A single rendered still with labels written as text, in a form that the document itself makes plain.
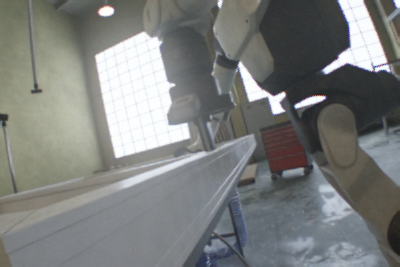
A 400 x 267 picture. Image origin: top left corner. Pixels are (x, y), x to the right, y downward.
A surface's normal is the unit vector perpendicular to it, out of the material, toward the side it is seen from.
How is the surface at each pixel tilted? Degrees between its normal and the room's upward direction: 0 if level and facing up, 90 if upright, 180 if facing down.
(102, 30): 90
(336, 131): 90
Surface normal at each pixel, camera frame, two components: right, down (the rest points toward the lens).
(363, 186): 0.13, 0.22
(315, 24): 0.18, -0.01
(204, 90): -0.30, 0.00
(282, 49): -0.50, 0.29
